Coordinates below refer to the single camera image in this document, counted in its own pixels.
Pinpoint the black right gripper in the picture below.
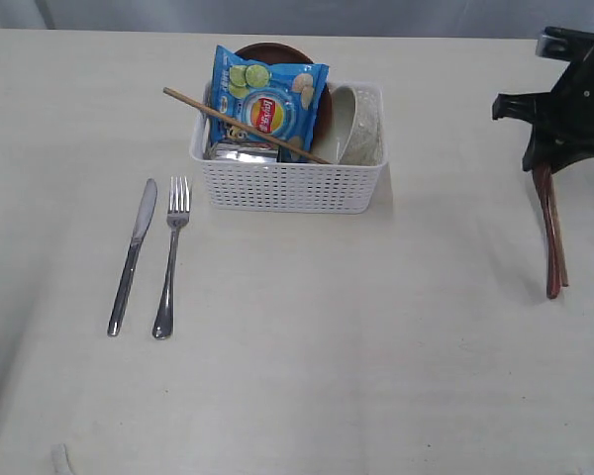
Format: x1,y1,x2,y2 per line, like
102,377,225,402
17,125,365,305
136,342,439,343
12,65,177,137
492,46,594,173

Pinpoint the reddish wooden spoon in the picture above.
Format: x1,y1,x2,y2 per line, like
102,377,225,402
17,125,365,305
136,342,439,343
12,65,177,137
532,164,561,300

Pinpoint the beige ceramic bowl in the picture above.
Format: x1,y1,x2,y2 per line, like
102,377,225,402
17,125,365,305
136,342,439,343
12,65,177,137
311,85,379,166

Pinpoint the blue chips bag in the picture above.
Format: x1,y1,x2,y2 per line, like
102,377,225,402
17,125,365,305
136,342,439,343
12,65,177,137
208,46,329,151

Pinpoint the brown wooden plate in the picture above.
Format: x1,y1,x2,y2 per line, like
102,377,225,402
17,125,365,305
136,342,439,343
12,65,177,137
232,42,334,144

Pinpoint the steel metal cup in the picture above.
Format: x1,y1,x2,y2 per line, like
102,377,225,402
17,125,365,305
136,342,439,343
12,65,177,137
204,141,280,164

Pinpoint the brown wooden chopstick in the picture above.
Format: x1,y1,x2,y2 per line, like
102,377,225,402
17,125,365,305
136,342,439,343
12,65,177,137
162,87,329,164
549,175,569,287

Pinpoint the silver metal knife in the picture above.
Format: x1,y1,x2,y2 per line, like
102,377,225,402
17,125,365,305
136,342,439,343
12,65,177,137
107,178,157,337

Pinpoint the silver metal fork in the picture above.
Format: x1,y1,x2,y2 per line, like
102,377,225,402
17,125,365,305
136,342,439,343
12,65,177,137
151,176,191,339

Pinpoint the white plastic woven basket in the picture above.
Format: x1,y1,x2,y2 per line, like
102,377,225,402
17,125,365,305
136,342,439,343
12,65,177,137
189,82,387,214

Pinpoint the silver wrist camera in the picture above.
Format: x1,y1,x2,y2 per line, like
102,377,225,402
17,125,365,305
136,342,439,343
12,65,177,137
536,27,594,62

